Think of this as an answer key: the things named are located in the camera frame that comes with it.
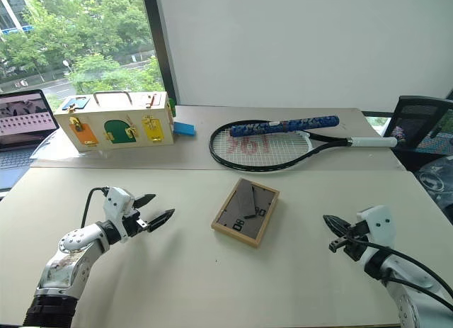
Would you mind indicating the green object behind box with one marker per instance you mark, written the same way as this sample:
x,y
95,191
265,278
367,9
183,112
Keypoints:
x,y
172,106

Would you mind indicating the open laptop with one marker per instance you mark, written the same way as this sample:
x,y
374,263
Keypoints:
x,y
24,119

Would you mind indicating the blue patterned tube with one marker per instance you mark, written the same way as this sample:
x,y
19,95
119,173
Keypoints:
x,y
283,126

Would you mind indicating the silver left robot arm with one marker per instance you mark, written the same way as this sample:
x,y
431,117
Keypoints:
x,y
67,267

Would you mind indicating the wooden lock box toy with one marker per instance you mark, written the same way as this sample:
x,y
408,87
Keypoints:
x,y
117,124

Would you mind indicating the dark window frame post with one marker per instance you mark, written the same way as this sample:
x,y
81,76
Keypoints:
x,y
161,44

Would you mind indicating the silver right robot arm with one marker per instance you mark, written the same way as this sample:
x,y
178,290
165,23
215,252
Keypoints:
x,y
400,289

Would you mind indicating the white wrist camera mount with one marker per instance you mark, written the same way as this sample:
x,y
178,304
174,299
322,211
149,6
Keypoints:
x,y
118,200
378,221

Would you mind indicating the black mesh office chair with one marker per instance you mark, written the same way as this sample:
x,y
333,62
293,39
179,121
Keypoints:
x,y
421,129

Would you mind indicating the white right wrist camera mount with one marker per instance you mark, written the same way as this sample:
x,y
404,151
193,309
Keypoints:
x,y
378,221

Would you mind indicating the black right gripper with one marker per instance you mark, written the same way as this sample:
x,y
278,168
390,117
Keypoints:
x,y
358,244

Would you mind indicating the wooden picture frame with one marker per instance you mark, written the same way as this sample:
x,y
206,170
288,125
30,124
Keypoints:
x,y
244,214

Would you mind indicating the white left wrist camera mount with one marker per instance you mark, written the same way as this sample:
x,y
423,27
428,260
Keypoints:
x,y
118,200

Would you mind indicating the blue block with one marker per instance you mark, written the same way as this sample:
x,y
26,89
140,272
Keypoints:
x,y
184,129

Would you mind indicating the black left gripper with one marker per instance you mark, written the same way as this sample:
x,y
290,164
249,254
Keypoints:
x,y
133,223

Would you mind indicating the dark plastic bag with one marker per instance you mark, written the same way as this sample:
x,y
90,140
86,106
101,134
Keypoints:
x,y
437,181

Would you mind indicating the black tennis racket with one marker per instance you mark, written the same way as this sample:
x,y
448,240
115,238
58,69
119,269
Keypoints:
x,y
255,149

